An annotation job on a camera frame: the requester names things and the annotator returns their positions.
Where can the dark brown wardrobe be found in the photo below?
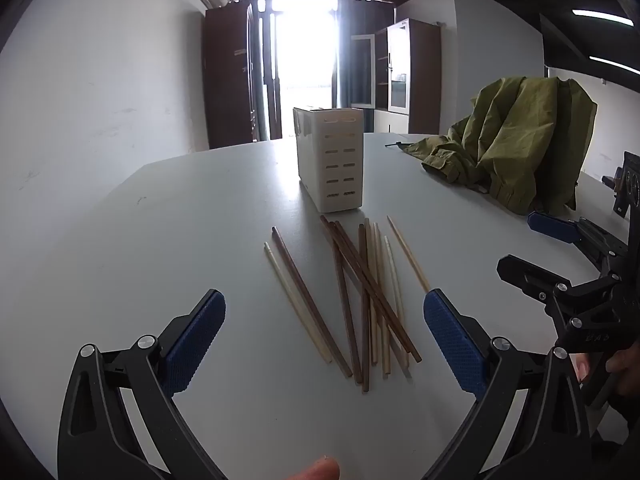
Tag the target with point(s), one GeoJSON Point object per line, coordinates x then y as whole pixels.
{"type": "Point", "coordinates": [225, 80]}

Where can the long ceiling light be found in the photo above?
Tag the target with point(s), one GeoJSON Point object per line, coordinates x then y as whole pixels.
{"type": "Point", "coordinates": [602, 15]}
{"type": "Point", "coordinates": [615, 63]}

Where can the olive green jacket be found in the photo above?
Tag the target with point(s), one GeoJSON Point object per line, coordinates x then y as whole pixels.
{"type": "Point", "coordinates": [510, 135]}

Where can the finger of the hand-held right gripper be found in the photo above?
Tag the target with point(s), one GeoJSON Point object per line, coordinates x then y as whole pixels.
{"type": "Point", "coordinates": [550, 226]}
{"type": "Point", "coordinates": [530, 277]}

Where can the dark grey curtain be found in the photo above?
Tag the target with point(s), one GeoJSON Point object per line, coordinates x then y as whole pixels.
{"type": "Point", "coordinates": [345, 60]}
{"type": "Point", "coordinates": [257, 85]}

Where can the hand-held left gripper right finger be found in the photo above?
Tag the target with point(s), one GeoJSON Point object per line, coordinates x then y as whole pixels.
{"type": "Point", "coordinates": [457, 345]}

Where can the person's right hand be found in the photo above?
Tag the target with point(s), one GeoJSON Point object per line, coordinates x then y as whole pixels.
{"type": "Point", "coordinates": [627, 366]}

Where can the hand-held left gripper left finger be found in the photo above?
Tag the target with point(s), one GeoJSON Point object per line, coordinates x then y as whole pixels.
{"type": "Point", "coordinates": [195, 340]}

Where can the brown cabinet with glass door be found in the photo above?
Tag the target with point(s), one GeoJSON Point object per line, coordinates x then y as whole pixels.
{"type": "Point", "coordinates": [422, 75]}

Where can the white slotted utensil holder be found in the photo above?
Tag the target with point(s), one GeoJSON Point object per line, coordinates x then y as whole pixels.
{"type": "Point", "coordinates": [325, 170]}

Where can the person's left hand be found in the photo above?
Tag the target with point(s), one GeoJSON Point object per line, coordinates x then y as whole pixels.
{"type": "Point", "coordinates": [317, 472]}

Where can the glass balcony door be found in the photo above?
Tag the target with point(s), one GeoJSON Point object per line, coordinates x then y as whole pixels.
{"type": "Point", "coordinates": [305, 60]}

